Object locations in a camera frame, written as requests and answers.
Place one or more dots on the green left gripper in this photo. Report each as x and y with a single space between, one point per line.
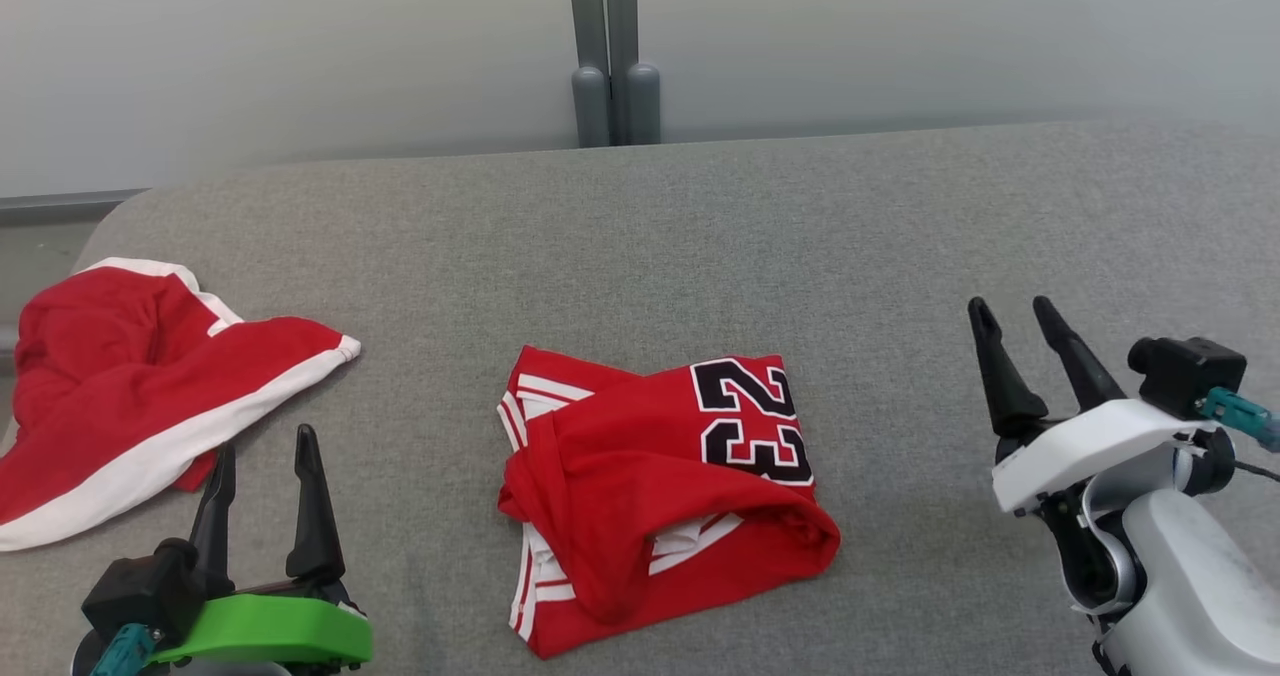
270 631

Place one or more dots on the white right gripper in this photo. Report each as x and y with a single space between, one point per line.
1080 446

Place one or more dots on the red shorts with white trim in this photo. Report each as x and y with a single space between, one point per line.
110 376

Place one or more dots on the red jersey with number 23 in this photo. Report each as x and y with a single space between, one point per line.
620 466

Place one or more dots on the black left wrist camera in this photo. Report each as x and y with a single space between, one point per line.
140 591

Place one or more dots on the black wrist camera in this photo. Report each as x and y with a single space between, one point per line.
1185 371
140 591

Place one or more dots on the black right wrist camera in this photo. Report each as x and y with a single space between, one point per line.
1185 371

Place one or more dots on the grey partition base rail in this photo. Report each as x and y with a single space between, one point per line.
60 206

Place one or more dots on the grey partition post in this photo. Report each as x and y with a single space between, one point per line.
640 56
590 56

